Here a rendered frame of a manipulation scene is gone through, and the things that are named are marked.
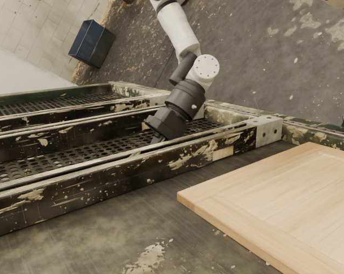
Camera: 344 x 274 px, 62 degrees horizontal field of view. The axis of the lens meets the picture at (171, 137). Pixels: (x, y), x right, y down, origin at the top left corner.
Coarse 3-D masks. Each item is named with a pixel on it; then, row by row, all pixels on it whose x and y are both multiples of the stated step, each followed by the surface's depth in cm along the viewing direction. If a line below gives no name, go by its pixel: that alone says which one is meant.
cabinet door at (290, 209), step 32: (288, 160) 72; (320, 160) 73; (192, 192) 58; (224, 192) 58; (256, 192) 58; (288, 192) 58; (320, 192) 58; (224, 224) 48; (256, 224) 48; (288, 224) 48; (320, 224) 48; (288, 256) 41; (320, 256) 40
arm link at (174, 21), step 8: (152, 0) 78; (160, 0) 76; (168, 0) 77; (176, 0) 79; (184, 0) 81; (160, 8) 78; (168, 8) 77; (176, 8) 77; (160, 16) 78; (168, 16) 77; (176, 16) 76; (184, 16) 78; (168, 24) 77; (176, 24) 76; (184, 24) 77; (168, 32) 78; (176, 32) 77; (184, 32) 76; (192, 32) 77; (176, 40) 77
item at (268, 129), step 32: (224, 128) 82; (256, 128) 84; (96, 160) 62; (128, 160) 61; (160, 160) 66; (192, 160) 72; (0, 192) 49; (32, 192) 51; (64, 192) 54; (96, 192) 58; (0, 224) 49; (32, 224) 52
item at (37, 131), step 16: (128, 112) 104; (144, 112) 104; (32, 128) 86; (48, 128) 86; (64, 128) 88; (80, 128) 91; (96, 128) 94; (112, 128) 98; (128, 128) 101; (0, 144) 79; (16, 144) 81; (32, 144) 84; (48, 144) 86; (64, 144) 89; (80, 144) 92; (0, 160) 80
